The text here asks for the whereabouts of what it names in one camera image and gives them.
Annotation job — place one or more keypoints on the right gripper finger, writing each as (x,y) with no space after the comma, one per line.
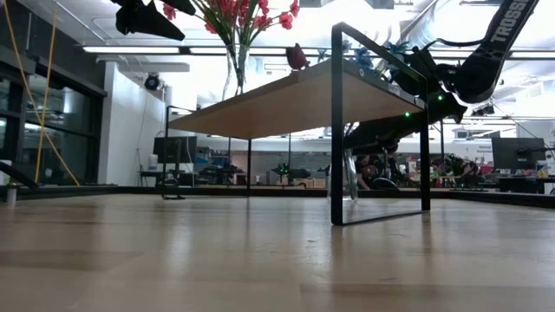
(356,142)

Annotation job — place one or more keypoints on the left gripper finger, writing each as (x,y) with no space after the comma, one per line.
(139,19)
(184,6)

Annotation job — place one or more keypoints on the small red flower stem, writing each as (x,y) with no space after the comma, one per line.
(170,12)

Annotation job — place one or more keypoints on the clear glass vase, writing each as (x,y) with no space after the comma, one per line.
(352,182)
(236,73)

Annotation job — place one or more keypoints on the large red flower bunch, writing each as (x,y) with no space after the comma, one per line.
(243,17)

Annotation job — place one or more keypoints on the blue flower bunch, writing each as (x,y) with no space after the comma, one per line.
(360,56)

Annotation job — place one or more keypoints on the dark red tulip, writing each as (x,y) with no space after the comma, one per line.
(297,56)

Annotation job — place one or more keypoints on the background black robot arm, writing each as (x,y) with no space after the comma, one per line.
(299,173)

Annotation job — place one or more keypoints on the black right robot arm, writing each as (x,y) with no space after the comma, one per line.
(490,65)

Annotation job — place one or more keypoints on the person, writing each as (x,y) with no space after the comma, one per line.
(368,173)

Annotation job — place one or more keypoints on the black office chair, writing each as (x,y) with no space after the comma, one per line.
(386,184)

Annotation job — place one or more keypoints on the cardboard box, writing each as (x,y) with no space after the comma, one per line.
(318,183)

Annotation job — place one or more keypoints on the black track spotlight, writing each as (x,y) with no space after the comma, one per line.
(483,111)

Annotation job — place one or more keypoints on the wide black monitor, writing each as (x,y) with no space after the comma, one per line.
(518,154)

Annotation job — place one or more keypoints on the black monitor by pillar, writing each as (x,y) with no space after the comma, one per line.
(173,149)

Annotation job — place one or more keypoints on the white jug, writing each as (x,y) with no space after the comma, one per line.
(152,162)

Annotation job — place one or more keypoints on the small white cylinder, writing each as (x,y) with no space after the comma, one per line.
(11,195)

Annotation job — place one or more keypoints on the black round ceiling camera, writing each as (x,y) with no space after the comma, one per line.
(152,82)

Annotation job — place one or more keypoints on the wooden shelf with black frame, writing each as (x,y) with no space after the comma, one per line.
(303,104)

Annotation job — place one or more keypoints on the black metal table frame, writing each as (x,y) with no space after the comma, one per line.
(282,191)

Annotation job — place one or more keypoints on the silver ceiling duct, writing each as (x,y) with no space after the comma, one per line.
(433,21)

